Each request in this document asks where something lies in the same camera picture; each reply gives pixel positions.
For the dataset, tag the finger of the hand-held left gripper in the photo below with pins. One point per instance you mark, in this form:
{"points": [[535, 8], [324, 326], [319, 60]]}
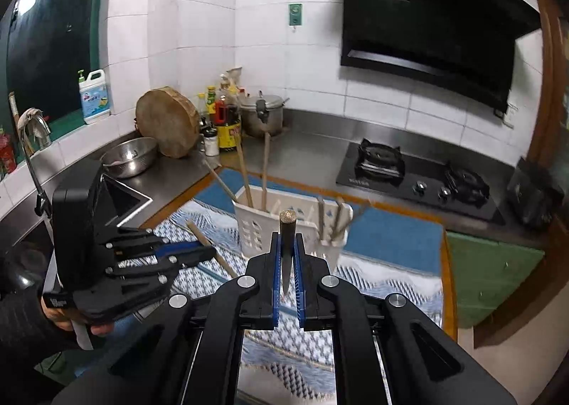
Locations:
{"points": [[195, 256], [182, 247]]}

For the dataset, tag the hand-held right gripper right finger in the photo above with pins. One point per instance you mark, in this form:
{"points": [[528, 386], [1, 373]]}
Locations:
{"points": [[300, 294]]}

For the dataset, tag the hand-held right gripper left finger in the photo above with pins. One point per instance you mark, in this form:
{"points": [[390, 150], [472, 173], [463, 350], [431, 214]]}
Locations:
{"points": [[276, 298]]}

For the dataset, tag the long wooden chopstick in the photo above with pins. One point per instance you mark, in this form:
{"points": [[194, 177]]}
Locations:
{"points": [[198, 234], [286, 245]]}

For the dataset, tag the white plastic chopstick holder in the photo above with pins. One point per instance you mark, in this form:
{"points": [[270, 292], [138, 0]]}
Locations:
{"points": [[331, 249]]}

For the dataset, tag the group of wooden chopsticks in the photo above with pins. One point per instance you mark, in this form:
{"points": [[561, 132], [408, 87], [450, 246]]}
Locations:
{"points": [[265, 174]]}

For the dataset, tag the person's left hand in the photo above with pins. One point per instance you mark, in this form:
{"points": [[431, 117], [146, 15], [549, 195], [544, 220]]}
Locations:
{"points": [[58, 323]]}

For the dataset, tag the steel kitchen sink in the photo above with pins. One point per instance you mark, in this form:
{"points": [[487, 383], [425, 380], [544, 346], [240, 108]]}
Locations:
{"points": [[129, 200]]}

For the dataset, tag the steel colander bowl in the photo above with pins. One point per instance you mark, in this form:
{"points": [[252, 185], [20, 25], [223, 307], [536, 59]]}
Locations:
{"points": [[133, 156]]}

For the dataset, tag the blue patterned tablecloth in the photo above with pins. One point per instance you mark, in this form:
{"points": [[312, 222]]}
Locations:
{"points": [[391, 245]]}

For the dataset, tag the white jar black lid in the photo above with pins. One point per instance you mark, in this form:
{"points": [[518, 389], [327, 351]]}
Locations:
{"points": [[210, 142]]}

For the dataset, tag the red bottle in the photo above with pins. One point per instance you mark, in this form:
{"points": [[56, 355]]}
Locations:
{"points": [[6, 154]]}

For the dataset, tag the steel kitchen faucet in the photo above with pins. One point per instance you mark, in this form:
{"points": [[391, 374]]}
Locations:
{"points": [[41, 127]]}

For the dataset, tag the yellow label jar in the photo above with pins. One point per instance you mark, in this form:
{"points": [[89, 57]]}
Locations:
{"points": [[230, 136]]}

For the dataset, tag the round wooden cutting board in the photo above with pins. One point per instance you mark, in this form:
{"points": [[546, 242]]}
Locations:
{"points": [[166, 125]]}

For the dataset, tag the white detergent bottle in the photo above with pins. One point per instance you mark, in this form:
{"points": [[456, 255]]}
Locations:
{"points": [[95, 98]]}

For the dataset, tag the dark soy sauce bottle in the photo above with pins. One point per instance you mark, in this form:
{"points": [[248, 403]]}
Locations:
{"points": [[226, 111]]}

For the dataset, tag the black gas stove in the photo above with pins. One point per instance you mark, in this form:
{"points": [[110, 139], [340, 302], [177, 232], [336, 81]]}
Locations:
{"points": [[400, 191]]}

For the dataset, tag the yellow cap bottle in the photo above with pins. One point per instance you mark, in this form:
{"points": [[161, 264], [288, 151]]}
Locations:
{"points": [[211, 100]]}

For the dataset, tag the steel pressure cooker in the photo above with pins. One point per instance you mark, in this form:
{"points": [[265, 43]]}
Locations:
{"points": [[262, 116]]}

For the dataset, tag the clear seasoning bag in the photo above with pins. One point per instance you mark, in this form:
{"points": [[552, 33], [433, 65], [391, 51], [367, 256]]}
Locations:
{"points": [[232, 78]]}

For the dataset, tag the green base cabinet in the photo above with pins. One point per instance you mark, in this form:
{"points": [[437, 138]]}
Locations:
{"points": [[489, 276]]}

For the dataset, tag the black countertop appliance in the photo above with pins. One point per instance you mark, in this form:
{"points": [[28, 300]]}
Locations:
{"points": [[533, 196]]}

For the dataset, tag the black range hood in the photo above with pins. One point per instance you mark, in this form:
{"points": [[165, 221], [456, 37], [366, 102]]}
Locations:
{"points": [[422, 22]]}

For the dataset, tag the dark window green frame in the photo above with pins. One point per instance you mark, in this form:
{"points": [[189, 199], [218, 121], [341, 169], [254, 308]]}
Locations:
{"points": [[53, 31]]}

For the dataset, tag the green wall hook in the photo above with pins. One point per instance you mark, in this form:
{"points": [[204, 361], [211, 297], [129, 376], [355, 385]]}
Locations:
{"points": [[295, 14]]}

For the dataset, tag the white wall socket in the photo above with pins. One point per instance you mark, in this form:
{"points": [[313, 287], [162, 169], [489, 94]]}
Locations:
{"points": [[511, 115]]}

